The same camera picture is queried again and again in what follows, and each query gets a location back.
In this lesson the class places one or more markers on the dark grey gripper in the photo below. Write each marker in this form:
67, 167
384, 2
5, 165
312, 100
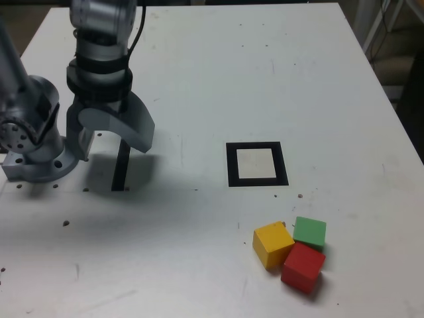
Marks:
109, 103

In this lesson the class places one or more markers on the yellow cube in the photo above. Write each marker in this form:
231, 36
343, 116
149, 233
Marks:
271, 245

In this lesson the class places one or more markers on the green cube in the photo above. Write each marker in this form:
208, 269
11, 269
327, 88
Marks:
309, 232

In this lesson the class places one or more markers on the red cube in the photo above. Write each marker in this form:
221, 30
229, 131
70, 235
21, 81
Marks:
303, 268

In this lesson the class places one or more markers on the black tape square outline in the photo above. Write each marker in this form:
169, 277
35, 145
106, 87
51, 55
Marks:
232, 165

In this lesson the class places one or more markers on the black tape strip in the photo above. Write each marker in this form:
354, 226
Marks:
119, 172

